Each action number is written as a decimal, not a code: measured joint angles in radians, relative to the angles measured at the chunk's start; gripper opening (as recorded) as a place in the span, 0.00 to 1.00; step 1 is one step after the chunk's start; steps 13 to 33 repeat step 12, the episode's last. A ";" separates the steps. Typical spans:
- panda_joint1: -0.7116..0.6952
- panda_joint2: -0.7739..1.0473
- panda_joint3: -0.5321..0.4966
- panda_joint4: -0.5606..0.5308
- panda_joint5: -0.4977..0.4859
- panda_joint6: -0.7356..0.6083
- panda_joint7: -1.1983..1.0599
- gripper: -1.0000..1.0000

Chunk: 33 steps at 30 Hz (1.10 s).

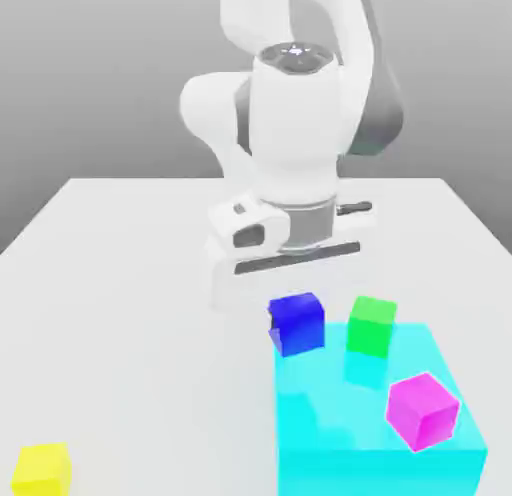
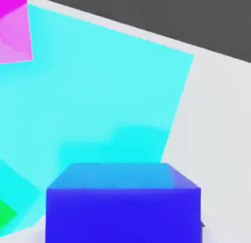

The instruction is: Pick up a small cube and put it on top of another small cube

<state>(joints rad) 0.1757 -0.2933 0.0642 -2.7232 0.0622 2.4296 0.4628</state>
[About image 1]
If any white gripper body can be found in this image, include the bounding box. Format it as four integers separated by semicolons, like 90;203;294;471
205;213;379;313

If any small blue cube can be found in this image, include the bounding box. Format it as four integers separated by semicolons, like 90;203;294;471
266;290;326;358

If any small green cube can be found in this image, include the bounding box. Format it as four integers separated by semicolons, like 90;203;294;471
345;295;399;360

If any small magenta cube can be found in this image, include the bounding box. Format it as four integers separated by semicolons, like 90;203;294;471
384;370;461;454

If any small yellow cube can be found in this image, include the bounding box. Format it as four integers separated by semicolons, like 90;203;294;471
10;442;73;496

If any large cyan box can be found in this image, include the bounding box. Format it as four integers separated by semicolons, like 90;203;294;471
272;322;489;496

